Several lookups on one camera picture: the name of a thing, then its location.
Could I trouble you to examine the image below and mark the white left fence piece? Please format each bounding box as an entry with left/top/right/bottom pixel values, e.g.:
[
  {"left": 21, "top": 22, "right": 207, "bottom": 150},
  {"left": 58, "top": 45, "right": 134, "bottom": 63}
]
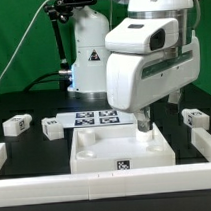
[{"left": 0, "top": 143, "right": 7, "bottom": 170}]

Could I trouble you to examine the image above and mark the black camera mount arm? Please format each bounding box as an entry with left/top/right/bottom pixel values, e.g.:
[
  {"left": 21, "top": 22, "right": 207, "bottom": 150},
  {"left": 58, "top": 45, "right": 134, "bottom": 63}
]
[{"left": 43, "top": 0, "right": 78, "bottom": 78}]

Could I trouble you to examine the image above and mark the white cable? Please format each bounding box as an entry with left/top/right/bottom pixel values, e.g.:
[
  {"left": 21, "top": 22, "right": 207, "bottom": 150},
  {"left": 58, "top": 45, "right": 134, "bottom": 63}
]
[{"left": 0, "top": 0, "right": 68, "bottom": 97}]

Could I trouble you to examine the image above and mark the white fence piece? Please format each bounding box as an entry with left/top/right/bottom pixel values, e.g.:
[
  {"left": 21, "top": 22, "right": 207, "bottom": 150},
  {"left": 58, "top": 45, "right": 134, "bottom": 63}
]
[
  {"left": 0, "top": 143, "right": 7, "bottom": 170},
  {"left": 191, "top": 127, "right": 211, "bottom": 162}
]

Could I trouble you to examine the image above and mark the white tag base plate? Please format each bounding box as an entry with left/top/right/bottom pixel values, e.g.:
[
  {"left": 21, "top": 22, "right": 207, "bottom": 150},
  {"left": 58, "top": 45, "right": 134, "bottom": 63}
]
[{"left": 56, "top": 109, "right": 134, "bottom": 129}]

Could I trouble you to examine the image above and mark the white square tabletop part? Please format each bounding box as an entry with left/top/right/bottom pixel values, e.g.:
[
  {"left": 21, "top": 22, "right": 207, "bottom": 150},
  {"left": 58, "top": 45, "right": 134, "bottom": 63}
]
[{"left": 69, "top": 124, "right": 176, "bottom": 173}]

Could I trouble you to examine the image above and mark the white right fence piece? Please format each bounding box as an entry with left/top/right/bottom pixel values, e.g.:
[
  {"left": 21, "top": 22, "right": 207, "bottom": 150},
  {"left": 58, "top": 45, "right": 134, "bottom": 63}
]
[{"left": 191, "top": 127, "right": 211, "bottom": 162}]

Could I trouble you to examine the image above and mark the black cable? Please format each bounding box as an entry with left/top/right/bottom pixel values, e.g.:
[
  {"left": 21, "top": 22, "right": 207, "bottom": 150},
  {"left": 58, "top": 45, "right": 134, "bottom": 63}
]
[{"left": 22, "top": 70, "right": 74, "bottom": 93}]

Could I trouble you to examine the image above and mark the white front fence rail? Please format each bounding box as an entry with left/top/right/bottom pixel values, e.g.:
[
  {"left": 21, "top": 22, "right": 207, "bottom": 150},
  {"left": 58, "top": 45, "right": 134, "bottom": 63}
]
[{"left": 0, "top": 163, "right": 211, "bottom": 207}]

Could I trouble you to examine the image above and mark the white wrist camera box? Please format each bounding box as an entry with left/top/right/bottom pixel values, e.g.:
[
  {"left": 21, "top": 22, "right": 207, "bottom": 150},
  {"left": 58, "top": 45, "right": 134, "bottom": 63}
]
[{"left": 105, "top": 18, "right": 179, "bottom": 55}]

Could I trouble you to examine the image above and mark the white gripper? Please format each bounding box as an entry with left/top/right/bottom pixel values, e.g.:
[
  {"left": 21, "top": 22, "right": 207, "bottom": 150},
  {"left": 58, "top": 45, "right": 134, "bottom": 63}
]
[{"left": 106, "top": 36, "right": 200, "bottom": 132}]

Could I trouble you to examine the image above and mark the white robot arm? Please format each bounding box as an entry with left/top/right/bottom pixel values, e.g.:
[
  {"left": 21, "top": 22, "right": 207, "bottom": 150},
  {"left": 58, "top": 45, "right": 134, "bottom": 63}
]
[{"left": 63, "top": 0, "right": 200, "bottom": 132}]

